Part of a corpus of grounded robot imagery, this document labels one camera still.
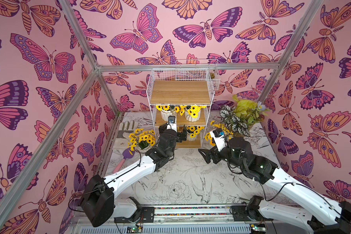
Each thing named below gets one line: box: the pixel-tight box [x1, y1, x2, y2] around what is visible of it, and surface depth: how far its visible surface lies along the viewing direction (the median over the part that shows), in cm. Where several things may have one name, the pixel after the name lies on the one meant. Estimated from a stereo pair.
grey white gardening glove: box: [112, 120, 139, 149], surface depth 108 cm
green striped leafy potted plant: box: [219, 94, 270, 137], surface depth 90 cm
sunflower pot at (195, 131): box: [186, 126, 206, 141], surface depth 92 cm
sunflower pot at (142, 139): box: [127, 128, 156, 152], surface depth 92 cm
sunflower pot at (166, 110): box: [155, 105, 187, 122], surface depth 76 cm
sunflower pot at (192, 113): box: [184, 105, 207, 122], surface depth 71 cm
